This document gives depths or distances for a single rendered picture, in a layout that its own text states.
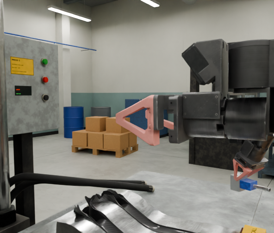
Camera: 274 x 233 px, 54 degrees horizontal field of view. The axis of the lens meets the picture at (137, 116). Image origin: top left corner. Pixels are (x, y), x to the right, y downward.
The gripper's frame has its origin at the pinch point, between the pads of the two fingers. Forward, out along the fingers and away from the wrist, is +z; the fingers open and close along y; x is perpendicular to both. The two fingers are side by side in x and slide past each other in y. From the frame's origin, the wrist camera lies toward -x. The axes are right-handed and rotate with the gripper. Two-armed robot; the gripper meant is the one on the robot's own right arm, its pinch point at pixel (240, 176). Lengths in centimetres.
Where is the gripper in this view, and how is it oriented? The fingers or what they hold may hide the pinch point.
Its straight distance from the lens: 104.4
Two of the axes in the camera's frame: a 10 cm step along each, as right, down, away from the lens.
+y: -8.2, 0.5, -5.7
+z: -2.6, 8.5, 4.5
